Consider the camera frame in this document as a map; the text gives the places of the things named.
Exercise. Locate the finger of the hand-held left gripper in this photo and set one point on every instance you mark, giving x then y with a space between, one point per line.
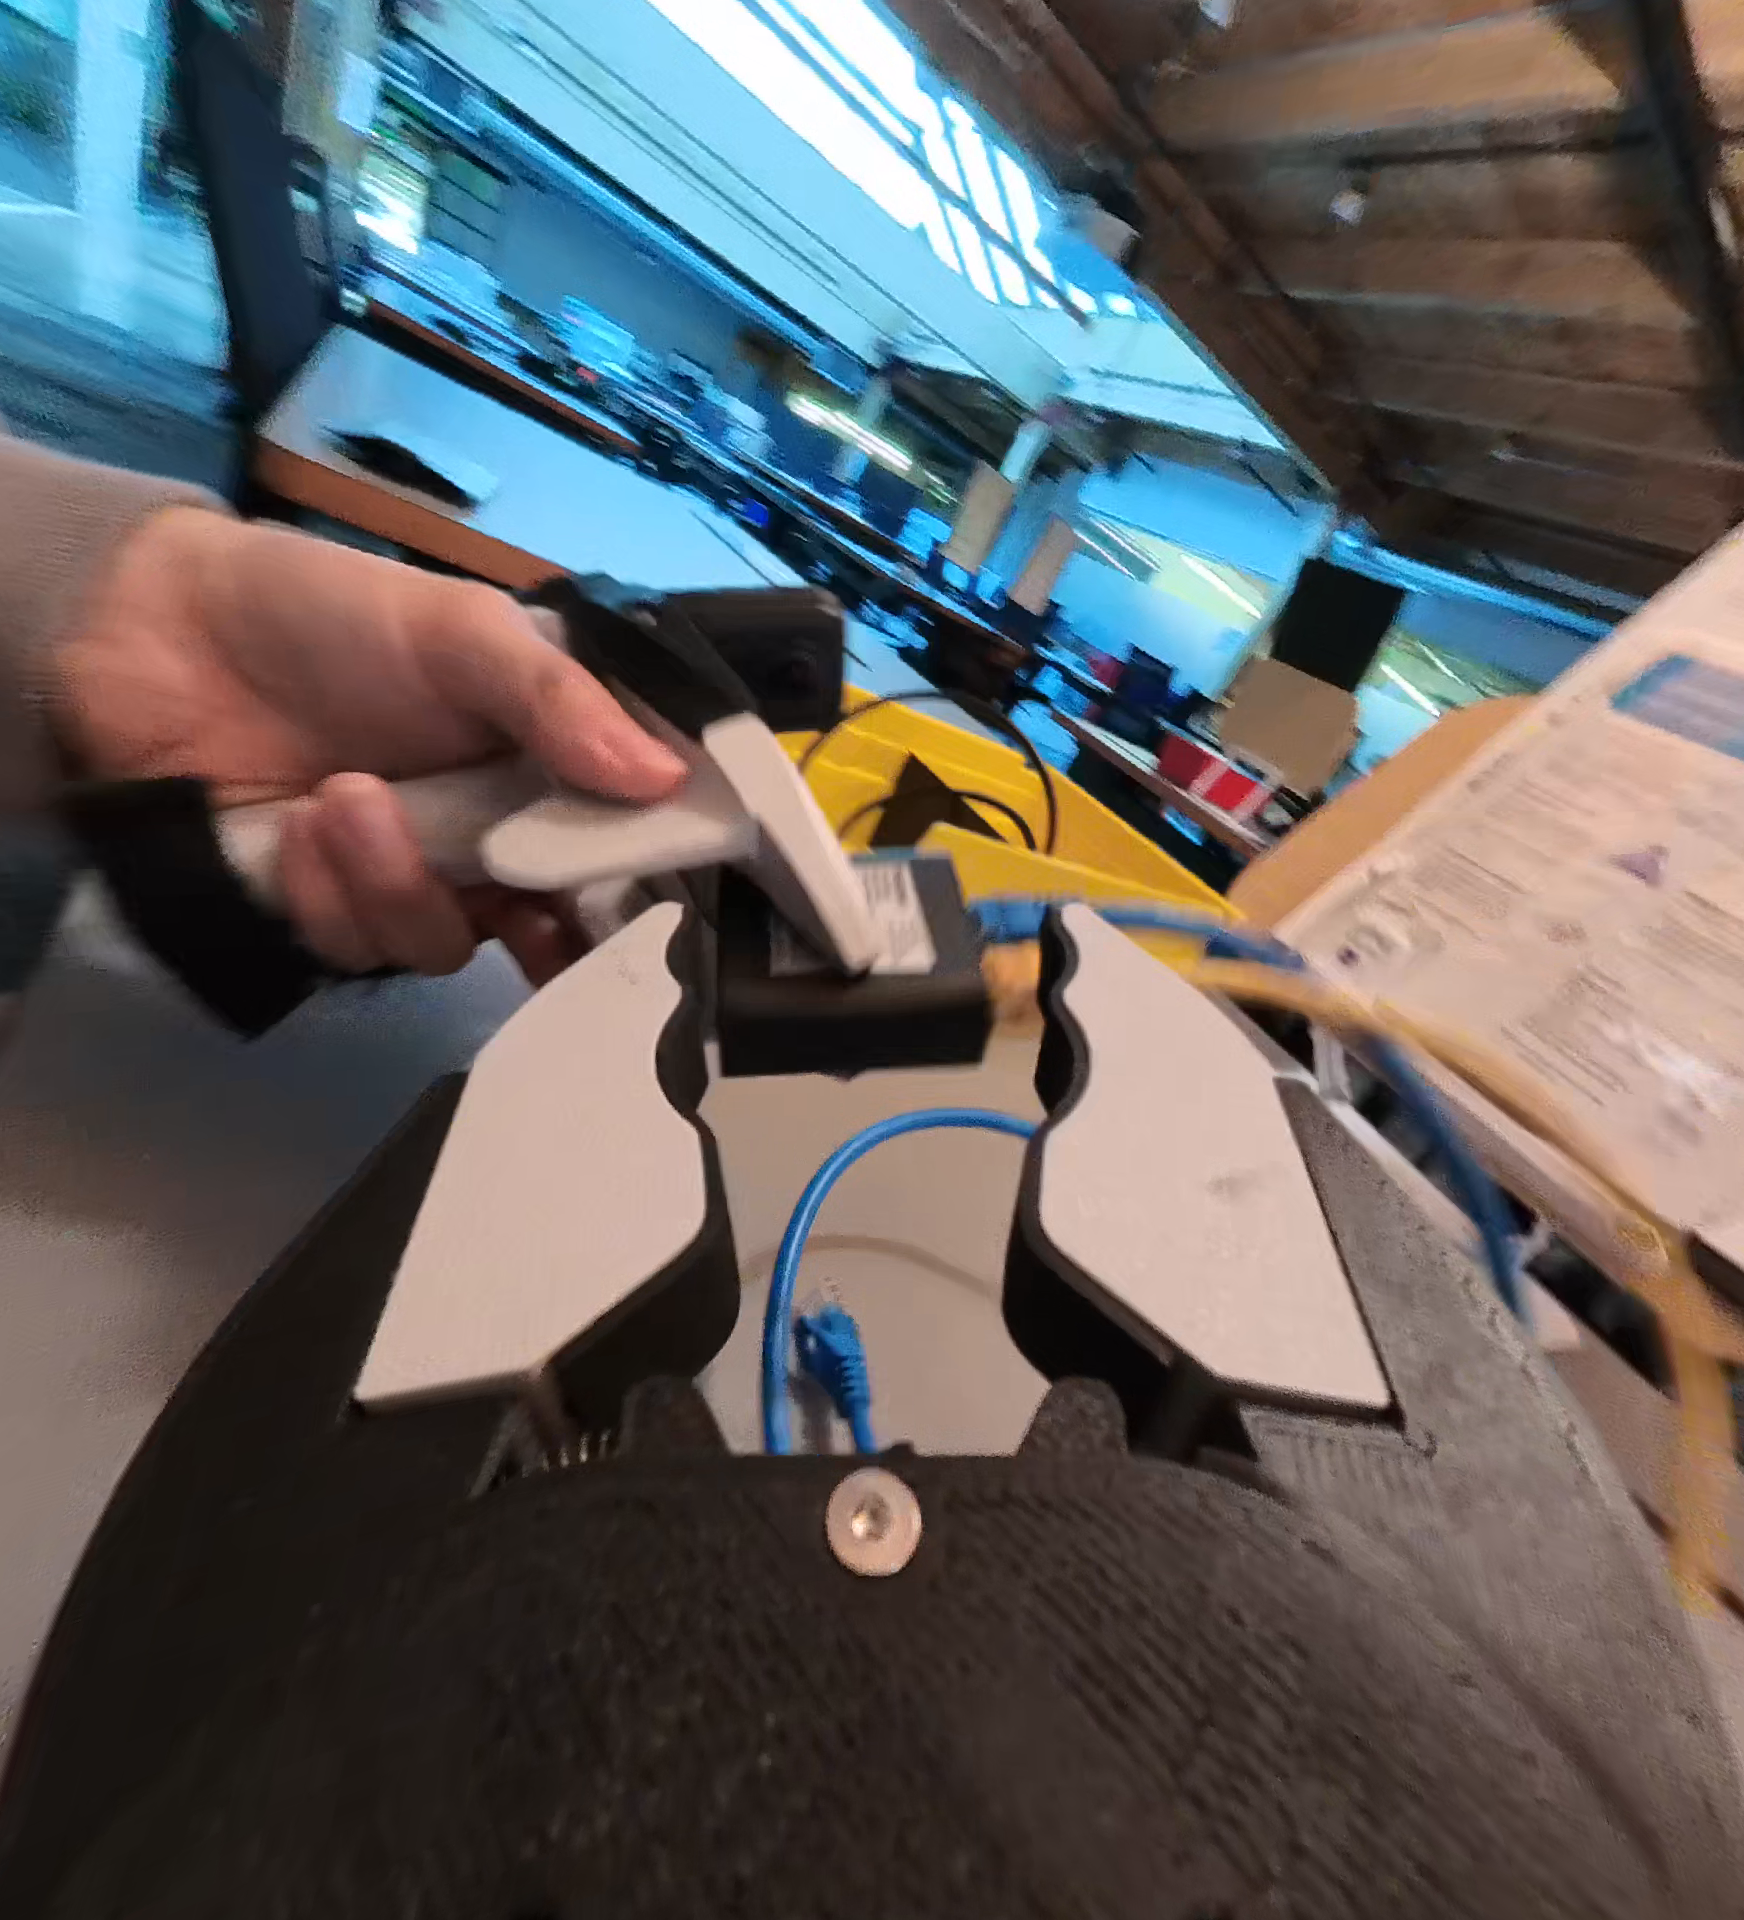
799 840
617 840

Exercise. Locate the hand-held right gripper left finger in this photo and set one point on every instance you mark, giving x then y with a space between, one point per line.
558 1186

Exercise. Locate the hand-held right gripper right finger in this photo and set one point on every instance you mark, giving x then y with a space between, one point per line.
1202 1200

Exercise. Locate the black adapter box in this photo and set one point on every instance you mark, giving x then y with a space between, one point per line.
843 1029

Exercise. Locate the yellow plastic bin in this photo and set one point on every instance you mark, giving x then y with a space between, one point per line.
1097 840

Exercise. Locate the person's left forearm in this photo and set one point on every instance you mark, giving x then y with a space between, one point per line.
17 601

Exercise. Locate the grey desk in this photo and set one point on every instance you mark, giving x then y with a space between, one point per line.
64 1276

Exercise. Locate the person's left hand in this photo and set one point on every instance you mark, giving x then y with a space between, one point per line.
318 646

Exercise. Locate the background white table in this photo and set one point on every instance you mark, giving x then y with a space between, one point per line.
573 495

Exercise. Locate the black flat device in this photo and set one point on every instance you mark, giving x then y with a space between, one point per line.
406 465

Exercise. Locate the red container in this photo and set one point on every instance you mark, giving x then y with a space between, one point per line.
1211 774

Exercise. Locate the brown cardboard panel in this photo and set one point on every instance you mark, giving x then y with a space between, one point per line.
1284 719

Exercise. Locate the cardboard box with label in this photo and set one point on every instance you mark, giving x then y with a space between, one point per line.
1638 901

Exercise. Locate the black square panel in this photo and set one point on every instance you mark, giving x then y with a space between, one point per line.
1337 624

